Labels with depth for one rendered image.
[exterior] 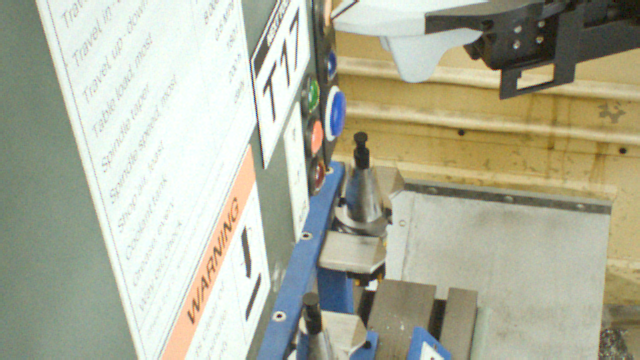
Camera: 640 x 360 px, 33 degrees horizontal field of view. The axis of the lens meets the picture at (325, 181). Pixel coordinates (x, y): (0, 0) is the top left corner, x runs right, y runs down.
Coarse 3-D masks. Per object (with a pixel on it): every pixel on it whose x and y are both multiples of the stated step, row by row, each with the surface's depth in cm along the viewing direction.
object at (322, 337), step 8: (304, 328) 97; (320, 328) 97; (328, 328) 98; (304, 336) 97; (312, 336) 97; (320, 336) 97; (328, 336) 98; (304, 344) 98; (312, 344) 98; (320, 344) 98; (328, 344) 98; (296, 352) 100; (304, 352) 98; (312, 352) 98; (320, 352) 98; (328, 352) 99; (336, 352) 101
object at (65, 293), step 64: (0, 0) 28; (256, 0) 52; (0, 64) 29; (0, 128) 29; (64, 128) 33; (256, 128) 54; (0, 192) 29; (64, 192) 33; (0, 256) 30; (64, 256) 34; (0, 320) 30; (64, 320) 34
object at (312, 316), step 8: (304, 296) 96; (312, 296) 96; (304, 304) 95; (312, 304) 95; (304, 312) 97; (312, 312) 96; (320, 312) 97; (304, 320) 97; (312, 320) 96; (320, 320) 97; (312, 328) 97
